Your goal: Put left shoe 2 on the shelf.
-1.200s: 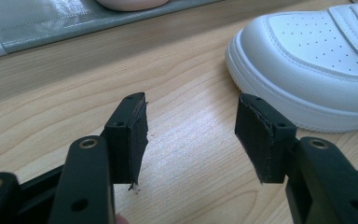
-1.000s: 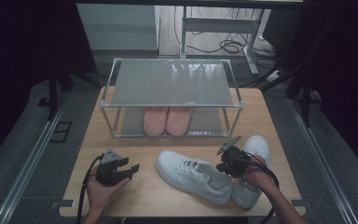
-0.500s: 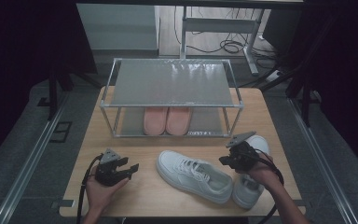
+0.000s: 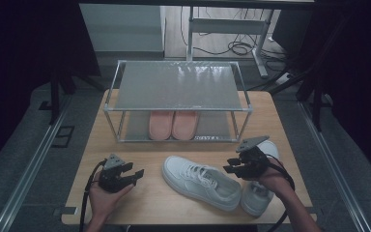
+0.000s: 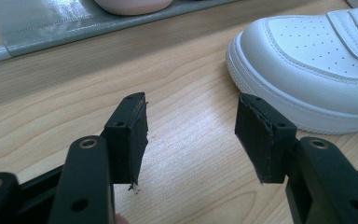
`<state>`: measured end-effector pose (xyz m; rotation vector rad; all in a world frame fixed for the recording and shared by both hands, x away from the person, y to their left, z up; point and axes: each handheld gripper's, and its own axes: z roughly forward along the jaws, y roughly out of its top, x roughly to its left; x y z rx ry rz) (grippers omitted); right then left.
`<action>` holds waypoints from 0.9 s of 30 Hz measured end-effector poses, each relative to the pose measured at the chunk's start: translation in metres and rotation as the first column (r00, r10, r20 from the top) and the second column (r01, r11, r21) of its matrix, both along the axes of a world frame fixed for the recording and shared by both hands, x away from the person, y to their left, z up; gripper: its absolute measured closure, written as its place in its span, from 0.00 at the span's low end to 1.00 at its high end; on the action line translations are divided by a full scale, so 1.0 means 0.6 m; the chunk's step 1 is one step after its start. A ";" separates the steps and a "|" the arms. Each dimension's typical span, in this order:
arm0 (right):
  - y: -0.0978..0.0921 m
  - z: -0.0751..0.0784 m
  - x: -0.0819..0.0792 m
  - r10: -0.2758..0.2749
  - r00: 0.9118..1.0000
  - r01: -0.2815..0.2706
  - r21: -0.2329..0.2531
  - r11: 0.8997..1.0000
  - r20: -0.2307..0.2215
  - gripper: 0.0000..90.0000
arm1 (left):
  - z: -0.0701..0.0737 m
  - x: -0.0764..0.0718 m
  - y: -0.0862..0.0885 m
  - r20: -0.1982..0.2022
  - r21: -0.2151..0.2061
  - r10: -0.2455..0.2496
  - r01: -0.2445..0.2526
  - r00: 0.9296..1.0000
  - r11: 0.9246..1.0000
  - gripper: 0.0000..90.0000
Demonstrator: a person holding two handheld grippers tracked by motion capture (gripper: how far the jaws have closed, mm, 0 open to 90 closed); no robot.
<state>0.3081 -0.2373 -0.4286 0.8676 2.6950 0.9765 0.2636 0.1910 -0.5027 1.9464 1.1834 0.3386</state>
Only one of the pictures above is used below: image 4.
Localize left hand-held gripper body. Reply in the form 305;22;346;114
98;154;133;193

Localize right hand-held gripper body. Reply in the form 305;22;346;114
235;135;271;181

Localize white sneaker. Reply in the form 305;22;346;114
161;155;243;213
240;139;281;218

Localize pink slipper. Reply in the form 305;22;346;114
172;110;201;141
148;110;175;141

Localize metal shoe rack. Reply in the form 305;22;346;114
102;59;254;143

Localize person's left hand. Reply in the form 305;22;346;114
88;182;135;220

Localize person's right hand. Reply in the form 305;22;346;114
254;165;292;197

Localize black stand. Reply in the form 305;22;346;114
39;69;105;126
247;64;332;131

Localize white power strip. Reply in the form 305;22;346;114
274;72;294;86

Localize dark curtain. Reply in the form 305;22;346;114
0;0;101;177
302;0;371;187

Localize dark box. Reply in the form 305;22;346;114
271;9;317;60

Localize grey cabinet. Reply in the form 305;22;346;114
78;3;167;54

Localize right hand-held gripper cable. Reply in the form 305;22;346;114
265;154;297;232

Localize black floor bracket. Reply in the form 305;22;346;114
51;125;76;149

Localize aluminium floor rail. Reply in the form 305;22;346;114
0;96;73;232
298;96;371;232

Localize black floor cables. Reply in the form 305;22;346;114
180;6;288;66

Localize white desk frame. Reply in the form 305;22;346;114
186;6;276;79

